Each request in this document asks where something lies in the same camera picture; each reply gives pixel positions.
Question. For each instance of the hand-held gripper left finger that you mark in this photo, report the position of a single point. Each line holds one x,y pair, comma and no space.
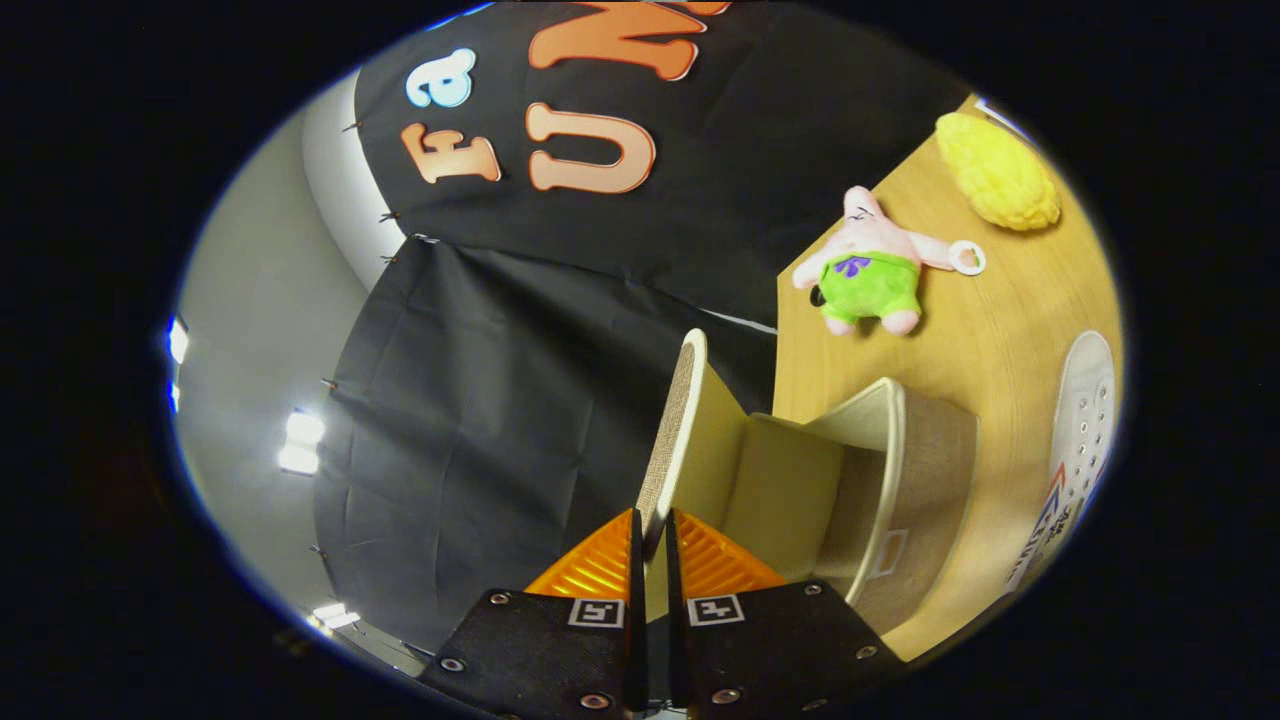
637,630

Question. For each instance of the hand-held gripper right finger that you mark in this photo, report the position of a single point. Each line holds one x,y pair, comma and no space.
675,620

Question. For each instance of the beige fabric storage box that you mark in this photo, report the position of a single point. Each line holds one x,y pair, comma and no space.
900,480

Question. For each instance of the white striped canvas shoe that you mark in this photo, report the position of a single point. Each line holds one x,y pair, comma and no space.
1085,420

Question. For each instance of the small ceiling light panel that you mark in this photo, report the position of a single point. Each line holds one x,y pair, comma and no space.
300,442
335,615

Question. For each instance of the pink star plush toy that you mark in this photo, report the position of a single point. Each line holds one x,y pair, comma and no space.
868,275

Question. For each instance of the large ceiling light panel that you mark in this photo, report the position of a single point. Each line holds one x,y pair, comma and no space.
177,342

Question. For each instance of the yellow knobbly sponge ball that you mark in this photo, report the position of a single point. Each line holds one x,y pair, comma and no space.
1000,175

